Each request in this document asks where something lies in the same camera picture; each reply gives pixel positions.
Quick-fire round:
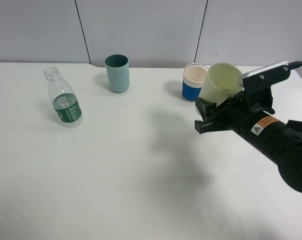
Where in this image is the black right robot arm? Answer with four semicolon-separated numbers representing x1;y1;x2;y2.
195;92;302;193

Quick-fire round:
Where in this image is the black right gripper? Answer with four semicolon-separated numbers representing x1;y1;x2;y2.
194;93;288;155

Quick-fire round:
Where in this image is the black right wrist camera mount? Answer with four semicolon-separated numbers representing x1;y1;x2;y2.
238;61;291;115

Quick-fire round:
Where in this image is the clear plastic bottle green label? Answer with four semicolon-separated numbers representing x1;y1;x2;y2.
44;67;83;128

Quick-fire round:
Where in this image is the clear cup blue sleeve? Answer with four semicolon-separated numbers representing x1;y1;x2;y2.
182;63;208;103

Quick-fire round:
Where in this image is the teal plastic cup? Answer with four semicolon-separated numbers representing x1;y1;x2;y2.
105;54;130;93

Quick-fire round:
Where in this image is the pale green plastic cup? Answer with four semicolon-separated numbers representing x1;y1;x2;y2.
199;63;243;105

